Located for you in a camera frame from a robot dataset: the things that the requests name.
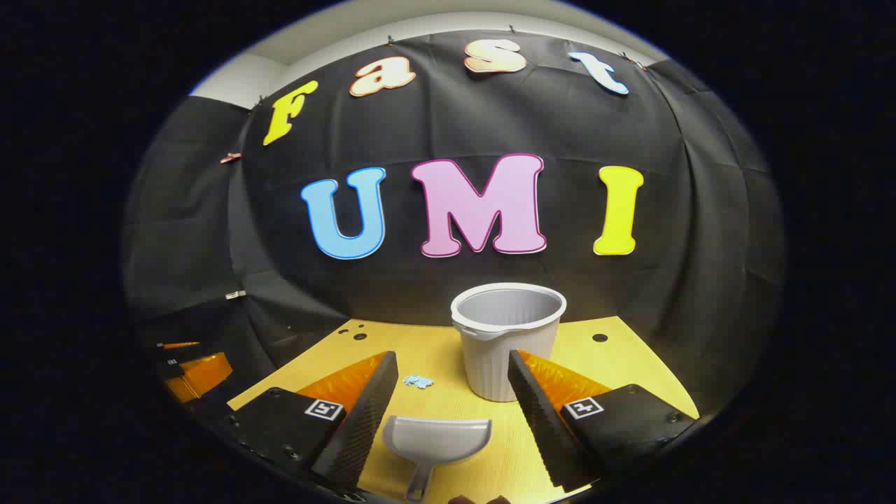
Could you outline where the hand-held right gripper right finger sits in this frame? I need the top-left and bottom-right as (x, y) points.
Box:
(507, 350), (701, 493)

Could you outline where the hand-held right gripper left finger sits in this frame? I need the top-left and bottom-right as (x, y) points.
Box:
(225, 351), (399, 491)

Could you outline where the grey plastic dustpan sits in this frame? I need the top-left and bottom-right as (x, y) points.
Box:
(382, 415), (493, 503)

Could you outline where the white ribbed garbage bin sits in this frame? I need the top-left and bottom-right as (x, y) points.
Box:
(450, 282), (568, 403)

